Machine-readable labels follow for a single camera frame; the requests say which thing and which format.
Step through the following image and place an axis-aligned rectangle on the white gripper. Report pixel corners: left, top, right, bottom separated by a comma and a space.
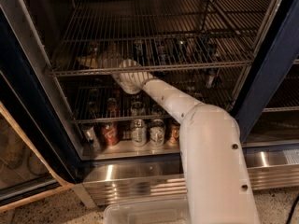
77, 49, 123, 69

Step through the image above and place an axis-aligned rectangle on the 7up can shelf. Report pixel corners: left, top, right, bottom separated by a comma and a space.
87, 41, 99, 57

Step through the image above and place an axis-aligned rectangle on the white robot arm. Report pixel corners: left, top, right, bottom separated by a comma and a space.
88, 49, 260, 224

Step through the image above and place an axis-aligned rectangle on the red can second row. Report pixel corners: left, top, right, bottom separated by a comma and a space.
107, 97, 120, 118

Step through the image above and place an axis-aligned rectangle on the dark can second row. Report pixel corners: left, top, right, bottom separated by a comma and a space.
87, 101, 99, 119

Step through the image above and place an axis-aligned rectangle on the pepsi can middle shelf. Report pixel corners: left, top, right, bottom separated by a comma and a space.
134, 40, 146, 57

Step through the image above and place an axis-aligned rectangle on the blue can middle shelf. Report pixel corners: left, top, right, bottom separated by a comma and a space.
153, 39, 168, 66

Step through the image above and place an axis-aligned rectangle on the blue can shelf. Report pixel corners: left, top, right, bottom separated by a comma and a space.
153, 39, 168, 66
205, 43, 221, 89

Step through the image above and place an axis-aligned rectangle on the red cola can front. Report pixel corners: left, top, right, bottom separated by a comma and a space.
101, 122, 119, 146

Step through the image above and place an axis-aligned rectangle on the silver can bottom left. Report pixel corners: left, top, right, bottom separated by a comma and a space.
80, 123, 100, 149

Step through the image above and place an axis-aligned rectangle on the white green can front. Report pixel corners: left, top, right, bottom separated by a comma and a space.
131, 119, 147, 147

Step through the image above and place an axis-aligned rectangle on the green can middle shelf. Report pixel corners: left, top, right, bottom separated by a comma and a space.
174, 39, 186, 63

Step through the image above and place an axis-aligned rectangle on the glass fridge door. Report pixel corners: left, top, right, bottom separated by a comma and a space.
0, 12, 74, 212

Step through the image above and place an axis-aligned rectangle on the orange brown can front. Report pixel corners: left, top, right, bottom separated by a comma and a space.
169, 119, 180, 144

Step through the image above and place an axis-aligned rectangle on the steel fridge kick plate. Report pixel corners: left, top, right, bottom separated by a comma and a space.
83, 149, 299, 206

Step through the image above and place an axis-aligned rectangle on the blue can right shelf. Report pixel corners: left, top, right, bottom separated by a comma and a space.
205, 43, 221, 89

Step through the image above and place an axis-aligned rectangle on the open fridge cabinet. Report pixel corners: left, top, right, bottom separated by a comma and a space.
0, 0, 298, 189

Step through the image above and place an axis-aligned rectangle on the clear plastic bin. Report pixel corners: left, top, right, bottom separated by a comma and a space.
103, 196, 192, 224

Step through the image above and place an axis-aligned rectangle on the middle wire shelf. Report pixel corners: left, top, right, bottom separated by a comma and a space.
60, 66, 247, 124

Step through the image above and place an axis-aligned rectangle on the wire shelf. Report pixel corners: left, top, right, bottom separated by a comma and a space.
50, 0, 271, 77
60, 66, 247, 124

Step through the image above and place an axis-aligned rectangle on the upper wire shelf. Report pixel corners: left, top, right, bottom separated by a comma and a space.
50, 0, 271, 77

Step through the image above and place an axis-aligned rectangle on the black cable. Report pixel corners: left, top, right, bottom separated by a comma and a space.
285, 193, 299, 224

